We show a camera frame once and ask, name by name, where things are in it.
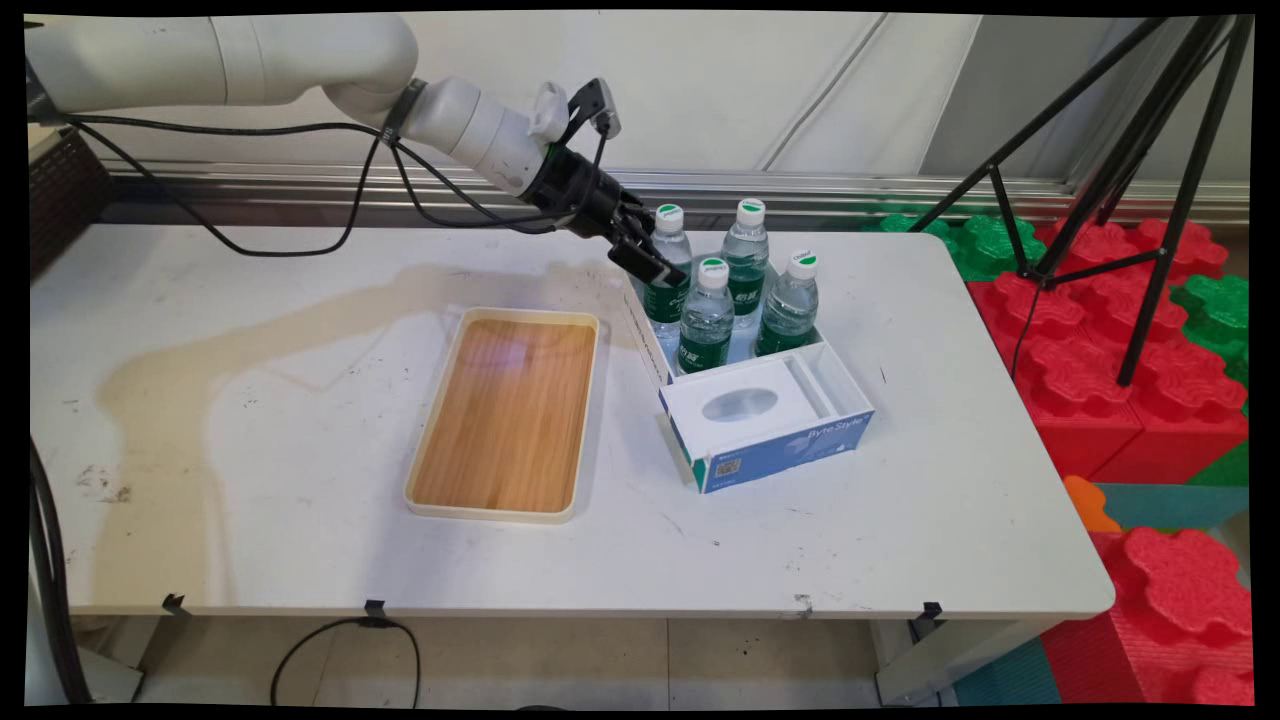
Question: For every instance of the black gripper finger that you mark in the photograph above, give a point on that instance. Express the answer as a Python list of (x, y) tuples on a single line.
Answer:
[(642, 220), (648, 265)]

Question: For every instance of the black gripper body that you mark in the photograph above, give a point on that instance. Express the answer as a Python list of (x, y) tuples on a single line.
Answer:
[(580, 195)]

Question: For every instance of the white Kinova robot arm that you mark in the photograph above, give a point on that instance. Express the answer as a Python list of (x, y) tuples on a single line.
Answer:
[(250, 60)]

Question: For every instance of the green label water bottle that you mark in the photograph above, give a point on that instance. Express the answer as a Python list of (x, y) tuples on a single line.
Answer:
[(790, 310), (707, 325), (746, 255), (668, 300)]

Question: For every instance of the white and blue cardboard box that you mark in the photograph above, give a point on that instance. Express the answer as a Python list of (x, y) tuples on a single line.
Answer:
[(765, 415)]

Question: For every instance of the wooden tray with cream rim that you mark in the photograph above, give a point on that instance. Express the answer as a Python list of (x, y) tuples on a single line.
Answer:
[(508, 415)]

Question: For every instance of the black table clip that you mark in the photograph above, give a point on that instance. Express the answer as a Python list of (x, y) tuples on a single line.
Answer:
[(376, 610), (175, 603), (930, 618)]

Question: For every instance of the large red foam block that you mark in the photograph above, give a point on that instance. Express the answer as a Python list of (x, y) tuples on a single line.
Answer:
[(1090, 370)]

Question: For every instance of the orange foam piece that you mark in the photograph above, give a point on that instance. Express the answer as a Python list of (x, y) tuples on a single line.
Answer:
[(1088, 505)]

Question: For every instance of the black tripod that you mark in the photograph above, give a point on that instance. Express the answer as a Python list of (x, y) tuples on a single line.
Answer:
[(1150, 150)]

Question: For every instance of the teal foam mat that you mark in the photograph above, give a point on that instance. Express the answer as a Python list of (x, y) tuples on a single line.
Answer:
[(1175, 505), (1005, 678)]

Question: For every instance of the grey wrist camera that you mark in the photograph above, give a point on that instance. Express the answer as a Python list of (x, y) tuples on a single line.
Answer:
[(598, 105)]

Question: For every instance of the aluminium wall rail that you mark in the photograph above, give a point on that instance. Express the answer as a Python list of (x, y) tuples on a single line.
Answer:
[(800, 192)]

